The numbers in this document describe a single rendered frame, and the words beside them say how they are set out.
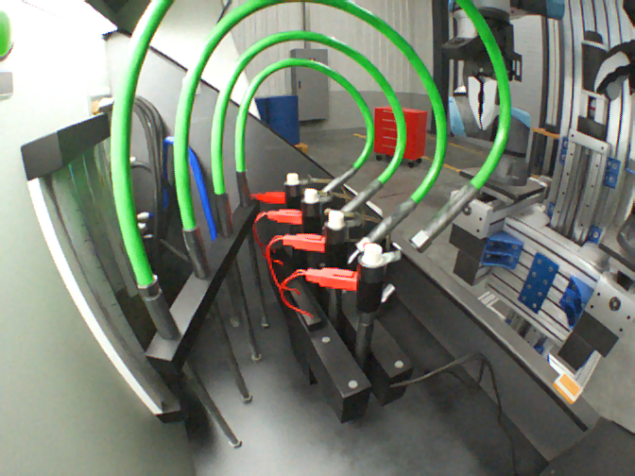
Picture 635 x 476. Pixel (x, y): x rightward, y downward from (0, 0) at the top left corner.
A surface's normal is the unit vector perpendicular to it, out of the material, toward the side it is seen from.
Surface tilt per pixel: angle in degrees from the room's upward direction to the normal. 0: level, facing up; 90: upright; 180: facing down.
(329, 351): 0
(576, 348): 90
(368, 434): 0
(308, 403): 0
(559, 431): 90
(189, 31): 90
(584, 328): 90
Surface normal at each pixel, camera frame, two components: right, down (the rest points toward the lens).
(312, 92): 0.44, 0.44
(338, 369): -0.03, -0.87
